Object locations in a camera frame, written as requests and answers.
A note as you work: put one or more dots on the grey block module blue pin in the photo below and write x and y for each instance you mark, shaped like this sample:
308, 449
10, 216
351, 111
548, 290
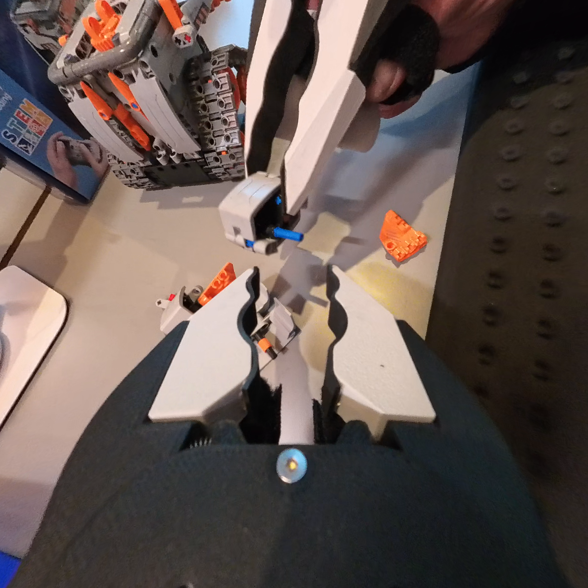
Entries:
243, 206

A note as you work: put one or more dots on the orange wedge block plate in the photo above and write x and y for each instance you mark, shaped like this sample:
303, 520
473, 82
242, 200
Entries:
402, 236

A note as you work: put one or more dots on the person's right hand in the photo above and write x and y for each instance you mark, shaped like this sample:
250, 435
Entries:
464, 27

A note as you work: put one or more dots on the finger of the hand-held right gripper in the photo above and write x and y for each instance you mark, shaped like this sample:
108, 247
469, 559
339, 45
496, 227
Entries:
330, 92
259, 55

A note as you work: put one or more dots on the blue robot kit box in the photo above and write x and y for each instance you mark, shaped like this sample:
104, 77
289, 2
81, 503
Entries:
27, 128

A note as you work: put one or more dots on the grey orange tracked toy robot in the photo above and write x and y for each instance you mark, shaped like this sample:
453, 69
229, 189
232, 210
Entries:
151, 101

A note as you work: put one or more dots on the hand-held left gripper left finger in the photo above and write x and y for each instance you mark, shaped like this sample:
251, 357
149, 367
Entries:
202, 367

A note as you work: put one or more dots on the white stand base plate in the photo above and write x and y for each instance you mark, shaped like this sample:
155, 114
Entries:
32, 312

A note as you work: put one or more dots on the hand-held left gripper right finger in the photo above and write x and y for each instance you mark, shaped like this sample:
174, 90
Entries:
381, 367

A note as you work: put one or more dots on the grey block module orange part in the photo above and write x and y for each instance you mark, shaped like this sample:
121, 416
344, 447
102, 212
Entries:
177, 312

